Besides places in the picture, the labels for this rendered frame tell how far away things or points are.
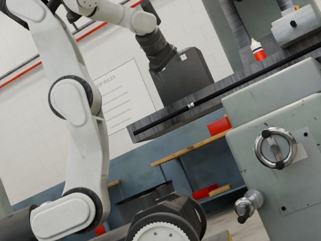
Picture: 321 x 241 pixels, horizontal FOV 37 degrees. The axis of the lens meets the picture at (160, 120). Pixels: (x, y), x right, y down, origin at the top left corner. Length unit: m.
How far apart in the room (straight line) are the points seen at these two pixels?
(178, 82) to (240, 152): 0.58
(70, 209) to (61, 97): 0.34
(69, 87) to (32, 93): 6.30
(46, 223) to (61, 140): 6.00
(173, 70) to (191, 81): 0.09
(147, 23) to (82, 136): 0.42
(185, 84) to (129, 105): 4.89
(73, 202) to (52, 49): 0.49
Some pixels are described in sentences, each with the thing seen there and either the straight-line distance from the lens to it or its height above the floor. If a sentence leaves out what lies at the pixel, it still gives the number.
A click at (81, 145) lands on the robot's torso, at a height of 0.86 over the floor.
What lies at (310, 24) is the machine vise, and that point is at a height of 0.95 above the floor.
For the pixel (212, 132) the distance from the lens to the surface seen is 5.77.
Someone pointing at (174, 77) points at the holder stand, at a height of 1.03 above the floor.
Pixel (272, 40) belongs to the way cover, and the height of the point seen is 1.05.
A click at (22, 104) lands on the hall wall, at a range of 7.90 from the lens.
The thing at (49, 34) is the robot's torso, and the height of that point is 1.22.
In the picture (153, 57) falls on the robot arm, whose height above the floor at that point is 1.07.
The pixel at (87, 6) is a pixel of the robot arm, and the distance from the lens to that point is 1.41.
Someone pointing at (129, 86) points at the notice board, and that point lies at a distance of 6.83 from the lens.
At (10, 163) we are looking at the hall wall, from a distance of 8.15.
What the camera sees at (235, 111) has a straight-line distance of 1.67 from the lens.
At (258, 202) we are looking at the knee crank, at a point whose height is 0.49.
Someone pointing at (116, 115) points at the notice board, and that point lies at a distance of 6.94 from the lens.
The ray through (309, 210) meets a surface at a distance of 1.50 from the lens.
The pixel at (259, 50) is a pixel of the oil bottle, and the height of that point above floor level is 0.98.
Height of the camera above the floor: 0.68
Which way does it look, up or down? 6 degrees up
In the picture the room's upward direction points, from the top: 23 degrees counter-clockwise
